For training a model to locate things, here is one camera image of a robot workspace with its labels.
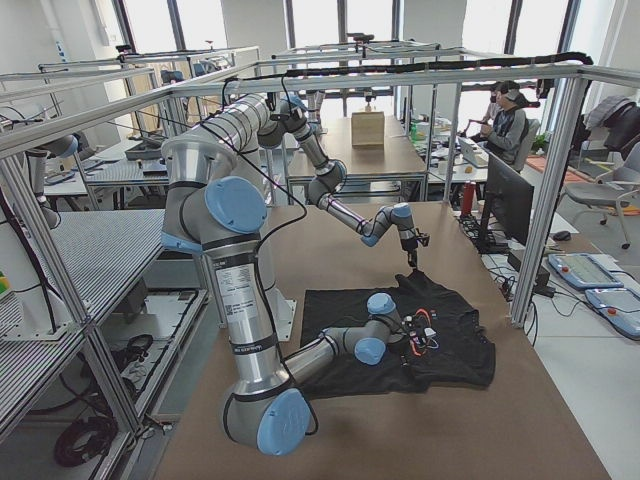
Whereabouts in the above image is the blue teach pendant far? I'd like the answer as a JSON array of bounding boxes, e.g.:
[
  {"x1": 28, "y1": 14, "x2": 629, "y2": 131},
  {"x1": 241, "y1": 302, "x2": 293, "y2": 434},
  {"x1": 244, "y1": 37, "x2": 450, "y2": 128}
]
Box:
[{"x1": 547, "y1": 253, "x2": 623, "y2": 290}]

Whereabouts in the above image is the red water bottle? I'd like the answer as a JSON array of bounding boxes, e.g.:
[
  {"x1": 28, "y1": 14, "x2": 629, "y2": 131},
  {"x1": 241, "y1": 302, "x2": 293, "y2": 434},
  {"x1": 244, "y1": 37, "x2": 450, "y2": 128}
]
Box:
[{"x1": 461, "y1": 181, "x2": 476, "y2": 216}]

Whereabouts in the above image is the blue teach pendant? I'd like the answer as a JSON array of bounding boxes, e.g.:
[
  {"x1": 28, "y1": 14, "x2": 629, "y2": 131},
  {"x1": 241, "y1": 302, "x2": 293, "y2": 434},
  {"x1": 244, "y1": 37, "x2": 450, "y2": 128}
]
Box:
[
  {"x1": 547, "y1": 253, "x2": 623, "y2": 290},
  {"x1": 584, "y1": 288, "x2": 639, "y2": 340}
]

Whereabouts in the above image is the black computer monitor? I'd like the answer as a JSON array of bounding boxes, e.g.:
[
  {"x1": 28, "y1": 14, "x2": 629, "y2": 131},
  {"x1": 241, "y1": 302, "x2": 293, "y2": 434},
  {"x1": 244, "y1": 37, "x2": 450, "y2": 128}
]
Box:
[{"x1": 476, "y1": 157, "x2": 534, "y2": 254}]

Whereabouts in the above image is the black printed t-shirt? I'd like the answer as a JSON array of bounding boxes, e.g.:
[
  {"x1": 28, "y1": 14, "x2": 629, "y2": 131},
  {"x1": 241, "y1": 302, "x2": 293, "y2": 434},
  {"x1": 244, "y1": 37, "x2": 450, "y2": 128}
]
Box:
[{"x1": 300, "y1": 271, "x2": 496, "y2": 399}]

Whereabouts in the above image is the grey office chair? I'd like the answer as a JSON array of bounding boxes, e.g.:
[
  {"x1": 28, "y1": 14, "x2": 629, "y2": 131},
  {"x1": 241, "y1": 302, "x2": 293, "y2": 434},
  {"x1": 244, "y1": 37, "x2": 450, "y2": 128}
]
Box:
[{"x1": 560, "y1": 143, "x2": 639, "y2": 250}]

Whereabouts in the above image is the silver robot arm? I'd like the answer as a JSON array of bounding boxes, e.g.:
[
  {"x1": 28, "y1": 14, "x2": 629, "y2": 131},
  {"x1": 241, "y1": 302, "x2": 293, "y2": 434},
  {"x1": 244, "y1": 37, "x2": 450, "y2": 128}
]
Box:
[
  {"x1": 190, "y1": 94, "x2": 429, "y2": 269},
  {"x1": 162, "y1": 132, "x2": 404, "y2": 456}
]

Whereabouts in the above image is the cardboard box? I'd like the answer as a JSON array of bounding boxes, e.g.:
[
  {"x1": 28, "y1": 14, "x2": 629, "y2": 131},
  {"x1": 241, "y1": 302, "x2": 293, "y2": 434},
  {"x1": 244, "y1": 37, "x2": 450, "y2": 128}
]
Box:
[{"x1": 351, "y1": 111, "x2": 385, "y2": 147}]

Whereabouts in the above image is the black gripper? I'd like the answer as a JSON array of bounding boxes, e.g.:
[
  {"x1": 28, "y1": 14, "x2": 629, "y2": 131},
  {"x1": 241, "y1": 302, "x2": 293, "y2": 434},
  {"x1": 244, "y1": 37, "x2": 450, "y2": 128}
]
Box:
[
  {"x1": 400, "y1": 230, "x2": 430, "y2": 265},
  {"x1": 394, "y1": 330, "x2": 425, "y2": 369}
]

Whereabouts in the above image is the seated person grey jacket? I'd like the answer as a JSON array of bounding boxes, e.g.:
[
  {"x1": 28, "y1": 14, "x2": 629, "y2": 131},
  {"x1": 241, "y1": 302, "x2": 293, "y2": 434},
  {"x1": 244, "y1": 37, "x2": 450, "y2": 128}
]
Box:
[{"x1": 480, "y1": 81, "x2": 529, "y2": 166}]

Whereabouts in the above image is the blue teach pendant near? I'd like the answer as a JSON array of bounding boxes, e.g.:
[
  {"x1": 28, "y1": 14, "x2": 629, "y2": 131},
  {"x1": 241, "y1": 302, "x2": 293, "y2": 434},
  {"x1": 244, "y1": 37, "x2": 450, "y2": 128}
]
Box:
[{"x1": 584, "y1": 288, "x2": 639, "y2": 340}]

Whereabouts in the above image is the aluminium cage frame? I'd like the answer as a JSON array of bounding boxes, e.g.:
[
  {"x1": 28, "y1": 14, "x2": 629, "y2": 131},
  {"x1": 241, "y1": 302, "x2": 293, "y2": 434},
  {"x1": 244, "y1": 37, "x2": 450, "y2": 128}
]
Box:
[{"x1": 1, "y1": 52, "x2": 590, "y2": 438}]

